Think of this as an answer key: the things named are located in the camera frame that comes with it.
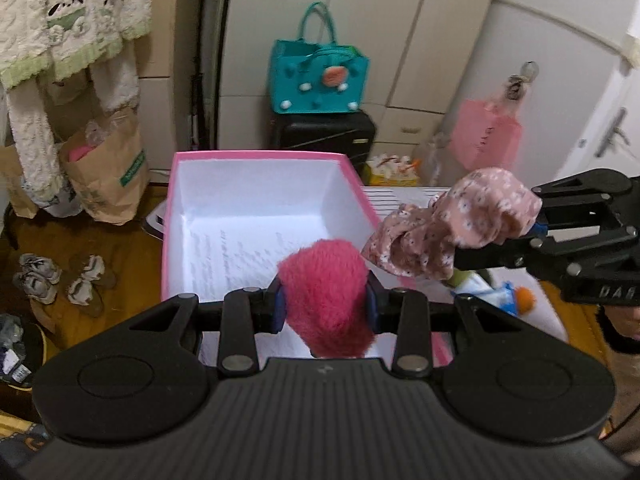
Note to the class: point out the cream knit cardigan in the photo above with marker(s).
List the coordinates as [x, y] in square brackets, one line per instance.
[51, 41]

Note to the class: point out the striped tablecloth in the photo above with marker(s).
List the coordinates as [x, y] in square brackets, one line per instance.
[386, 200]

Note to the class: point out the pink paper shopping bag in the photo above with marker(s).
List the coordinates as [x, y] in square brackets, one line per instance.
[485, 135]

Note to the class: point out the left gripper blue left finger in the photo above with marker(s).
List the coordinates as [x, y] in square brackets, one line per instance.
[276, 305]

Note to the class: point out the grey sneakers pair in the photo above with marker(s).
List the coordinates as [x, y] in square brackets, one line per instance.
[38, 278]

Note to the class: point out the pink cardboard box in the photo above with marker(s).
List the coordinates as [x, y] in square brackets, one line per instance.
[314, 194]

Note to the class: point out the green soft ball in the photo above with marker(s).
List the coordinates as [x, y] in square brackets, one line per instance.
[465, 278]

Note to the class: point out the pink fluffy pompom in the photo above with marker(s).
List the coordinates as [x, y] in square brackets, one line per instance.
[325, 290]

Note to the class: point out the printed paper sheet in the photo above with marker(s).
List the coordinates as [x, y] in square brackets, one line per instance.
[219, 261]

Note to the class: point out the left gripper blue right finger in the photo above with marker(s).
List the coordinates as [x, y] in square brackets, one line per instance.
[375, 302]

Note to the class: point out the pink floral scrunchie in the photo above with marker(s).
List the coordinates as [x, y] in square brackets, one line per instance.
[487, 206]

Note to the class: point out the striped slippers pair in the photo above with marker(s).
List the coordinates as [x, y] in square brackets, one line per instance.
[88, 274]

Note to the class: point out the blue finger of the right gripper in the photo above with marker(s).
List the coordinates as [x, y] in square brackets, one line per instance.
[538, 229]

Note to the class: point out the blue wet wipes pack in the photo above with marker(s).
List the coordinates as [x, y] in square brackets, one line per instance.
[501, 297]

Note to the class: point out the beige wardrobe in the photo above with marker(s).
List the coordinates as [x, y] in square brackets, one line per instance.
[204, 67]

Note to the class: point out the black suitcase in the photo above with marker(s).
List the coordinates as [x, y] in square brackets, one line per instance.
[350, 134]

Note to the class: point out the brown paper bag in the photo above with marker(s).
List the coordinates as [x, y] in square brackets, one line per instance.
[106, 164]
[11, 179]

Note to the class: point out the orange soft ball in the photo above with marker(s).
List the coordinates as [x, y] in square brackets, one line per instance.
[525, 300]

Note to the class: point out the yellow gift bag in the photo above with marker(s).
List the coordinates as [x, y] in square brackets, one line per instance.
[391, 170]

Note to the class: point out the teal felt tote bag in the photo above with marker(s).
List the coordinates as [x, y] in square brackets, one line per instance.
[311, 78]

